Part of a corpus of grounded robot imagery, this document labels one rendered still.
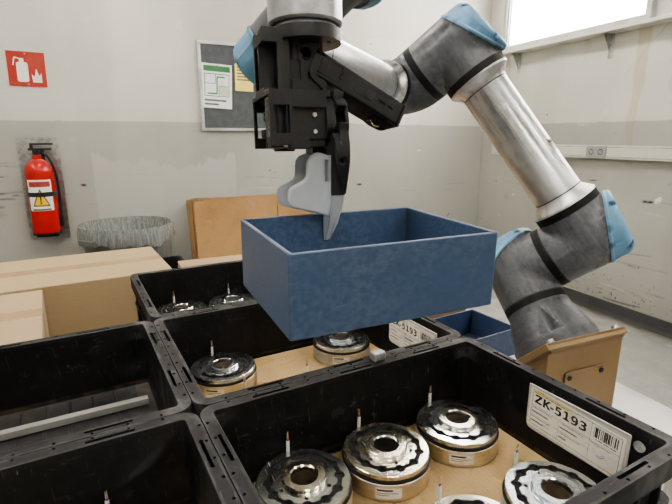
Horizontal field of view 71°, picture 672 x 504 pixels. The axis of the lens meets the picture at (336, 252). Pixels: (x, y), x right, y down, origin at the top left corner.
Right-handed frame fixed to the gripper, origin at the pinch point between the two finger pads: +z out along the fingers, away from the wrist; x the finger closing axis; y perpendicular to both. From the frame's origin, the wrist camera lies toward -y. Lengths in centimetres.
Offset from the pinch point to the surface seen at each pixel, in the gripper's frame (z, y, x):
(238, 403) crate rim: 19.1, 11.0, -1.5
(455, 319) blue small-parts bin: 33, -54, -51
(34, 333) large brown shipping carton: 19, 37, -41
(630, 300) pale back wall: 85, -278, -163
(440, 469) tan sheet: 29.6, -11.3, 4.9
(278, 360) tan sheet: 27.1, -1.0, -30.2
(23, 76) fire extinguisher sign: -67, 79, -303
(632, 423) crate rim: 20.5, -25.9, 17.7
